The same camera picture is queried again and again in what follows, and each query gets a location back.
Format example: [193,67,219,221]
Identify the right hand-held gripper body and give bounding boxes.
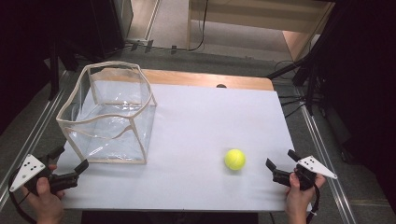
[272,155,338,191]

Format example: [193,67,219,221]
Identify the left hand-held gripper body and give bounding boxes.
[8,153,79,196]

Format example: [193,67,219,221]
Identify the clear plastic bin beige trim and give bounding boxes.
[55,60,158,165]

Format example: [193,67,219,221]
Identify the yellow tennis ball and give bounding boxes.
[223,147,248,172]

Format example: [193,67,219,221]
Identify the person's right hand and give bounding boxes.
[284,172,327,224]

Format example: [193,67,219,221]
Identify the person's left hand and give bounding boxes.
[21,164,66,224]

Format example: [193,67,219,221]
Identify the white table mat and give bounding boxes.
[56,82,313,213]

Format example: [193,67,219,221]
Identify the black tripod stand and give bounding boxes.
[265,0,344,117]

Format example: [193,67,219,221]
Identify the black cabinet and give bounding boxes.
[0,0,126,63]

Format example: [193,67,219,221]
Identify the light wooden shelf unit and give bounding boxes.
[186,0,336,63]

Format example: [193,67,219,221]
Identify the metal floor rail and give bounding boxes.
[0,70,70,213]
[298,92,359,224]

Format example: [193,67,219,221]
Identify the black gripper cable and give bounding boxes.
[306,182,321,218]
[7,172,37,224]

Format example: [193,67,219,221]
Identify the black floor cables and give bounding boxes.
[274,59,312,119]

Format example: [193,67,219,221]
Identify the black hanging cable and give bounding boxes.
[186,0,210,53]

